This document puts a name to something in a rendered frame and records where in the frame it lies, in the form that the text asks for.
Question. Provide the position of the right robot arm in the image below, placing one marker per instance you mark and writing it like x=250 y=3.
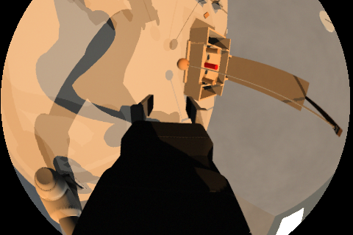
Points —
x=55 y=191

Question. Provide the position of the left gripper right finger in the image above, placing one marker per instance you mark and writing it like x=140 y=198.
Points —
x=195 y=112

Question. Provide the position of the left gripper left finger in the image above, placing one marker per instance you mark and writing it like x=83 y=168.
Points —
x=143 y=109

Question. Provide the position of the tan cylinder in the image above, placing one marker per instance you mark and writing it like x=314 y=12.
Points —
x=209 y=81
x=213 y=50

